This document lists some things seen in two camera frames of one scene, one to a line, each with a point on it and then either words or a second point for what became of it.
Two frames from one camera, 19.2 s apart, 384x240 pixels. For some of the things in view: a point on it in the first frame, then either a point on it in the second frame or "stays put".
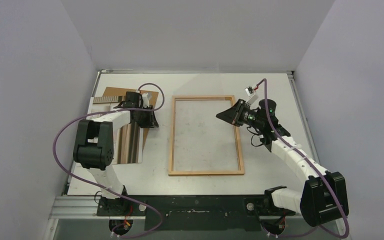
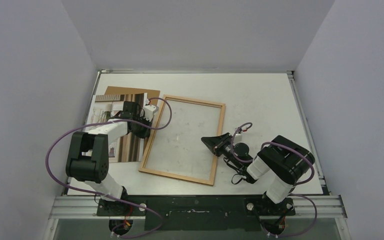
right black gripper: [238, 112] -> [219, 144]
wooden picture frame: [240, 157] -> [177, 98]
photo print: [129, 144] stays put
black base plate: [194, 212] stays put
